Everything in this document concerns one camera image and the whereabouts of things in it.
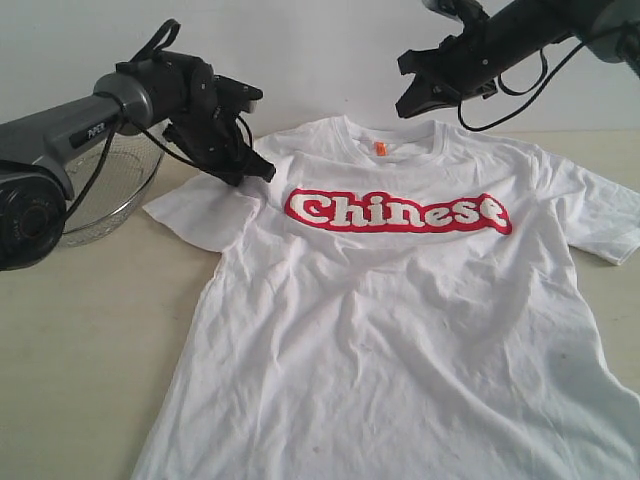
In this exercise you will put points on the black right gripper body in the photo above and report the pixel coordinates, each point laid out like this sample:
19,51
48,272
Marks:
466,66

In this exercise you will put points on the white t-shirt red logo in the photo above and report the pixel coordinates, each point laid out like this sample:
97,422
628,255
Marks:
397,305

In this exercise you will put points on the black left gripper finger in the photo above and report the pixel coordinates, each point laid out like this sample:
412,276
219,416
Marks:
233,170

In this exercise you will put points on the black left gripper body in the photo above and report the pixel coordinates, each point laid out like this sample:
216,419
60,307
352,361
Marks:
206,133

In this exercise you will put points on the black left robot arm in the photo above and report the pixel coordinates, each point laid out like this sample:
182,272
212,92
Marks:
37,195

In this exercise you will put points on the metal mesh strainer bowl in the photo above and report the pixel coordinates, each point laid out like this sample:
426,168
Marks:
128,172

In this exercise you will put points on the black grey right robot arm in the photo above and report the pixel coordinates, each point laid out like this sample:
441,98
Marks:
609,29

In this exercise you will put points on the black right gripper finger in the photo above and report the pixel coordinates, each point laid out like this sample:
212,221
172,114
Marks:
429,63
425,95

